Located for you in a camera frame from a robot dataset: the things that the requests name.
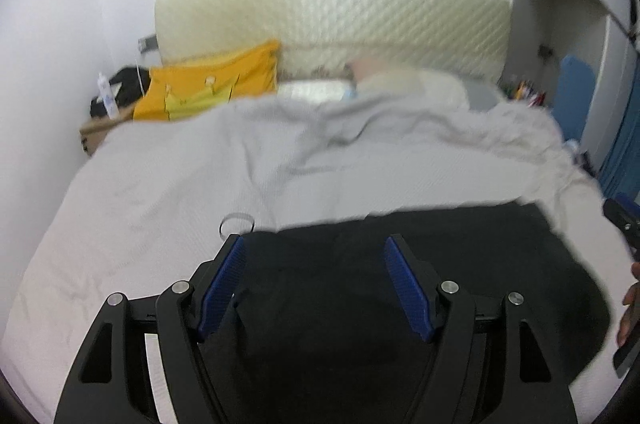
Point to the small bottles on right nightstand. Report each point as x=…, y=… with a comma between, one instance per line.
x=516, y=88

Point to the grey bed duvet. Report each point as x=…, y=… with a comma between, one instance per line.
x=151, y=204

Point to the white lotion bottle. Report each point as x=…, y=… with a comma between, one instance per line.
x=107, y=97

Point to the wooden nightstand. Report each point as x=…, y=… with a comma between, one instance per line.
x=94, y=132

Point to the blue cushioned chair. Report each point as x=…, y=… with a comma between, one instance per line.
x=573, y=96

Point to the grey and cream pillow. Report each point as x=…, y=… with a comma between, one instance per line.
x=438, y=88

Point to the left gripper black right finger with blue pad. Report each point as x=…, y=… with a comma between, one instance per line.
x=491, y=361

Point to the black bag on nightstand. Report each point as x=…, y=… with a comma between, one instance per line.
x=130, y=84

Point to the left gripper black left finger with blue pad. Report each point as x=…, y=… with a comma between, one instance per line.
x=109, y=381

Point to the blue curtain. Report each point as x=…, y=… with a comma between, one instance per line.
x=621, y=168

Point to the wall power socket right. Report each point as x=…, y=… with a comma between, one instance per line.
x=544, y=52

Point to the person's right hand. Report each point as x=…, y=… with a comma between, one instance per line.
x=629, y=301

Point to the wall power socket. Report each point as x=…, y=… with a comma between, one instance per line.
x=147, y=44
x=544, y=52

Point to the black puffer jacket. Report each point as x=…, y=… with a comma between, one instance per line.
x=340, y=323

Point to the yellow crown pillow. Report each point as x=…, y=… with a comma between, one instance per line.
x=195, y=86

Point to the cream quilted headboard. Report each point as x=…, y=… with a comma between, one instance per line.
x=461, y=36

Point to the wall power socket left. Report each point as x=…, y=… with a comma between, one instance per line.
x=147, y=44

